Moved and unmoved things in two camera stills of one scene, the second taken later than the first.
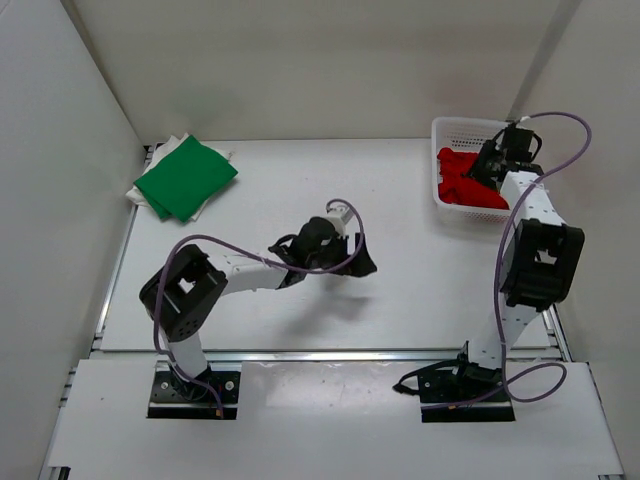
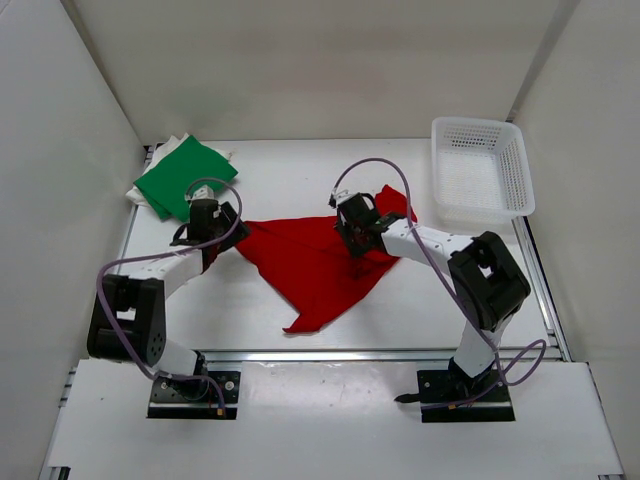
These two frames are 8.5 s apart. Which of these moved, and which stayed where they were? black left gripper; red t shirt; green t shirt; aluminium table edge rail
Moved: red t shirt; black left gripper
Stayed: aluminium table edge rail; green t shirt
